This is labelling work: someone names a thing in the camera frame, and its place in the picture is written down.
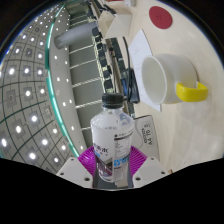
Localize white mug with yellow handle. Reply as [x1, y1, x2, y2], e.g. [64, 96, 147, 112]
[140, 53, 209, 105]

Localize flat round red coaster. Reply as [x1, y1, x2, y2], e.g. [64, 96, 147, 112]
[148, 5, 174, 30]

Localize white printed paper sheet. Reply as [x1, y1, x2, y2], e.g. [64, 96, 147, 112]
[127, 28, 163, 113]

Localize long curved conference desk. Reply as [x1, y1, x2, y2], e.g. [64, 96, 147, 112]
[86, 0, 132, 113]

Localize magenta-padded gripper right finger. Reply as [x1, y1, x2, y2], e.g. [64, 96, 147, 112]
[126, 144, 169, 189]

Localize clear plastic water bottle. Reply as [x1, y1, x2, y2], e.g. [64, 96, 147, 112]
[90, 92, 135, 184]

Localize row of black office chairs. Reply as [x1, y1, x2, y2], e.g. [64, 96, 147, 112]
[91, 26, 116, 98]

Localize group of ceiling lights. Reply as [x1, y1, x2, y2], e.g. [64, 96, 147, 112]
[0, 6, 88, 164]

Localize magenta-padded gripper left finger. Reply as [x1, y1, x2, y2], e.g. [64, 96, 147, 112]
[55, 144, 98, 189]

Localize black desk console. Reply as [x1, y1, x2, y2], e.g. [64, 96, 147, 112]
[123, 68, 140, 104]

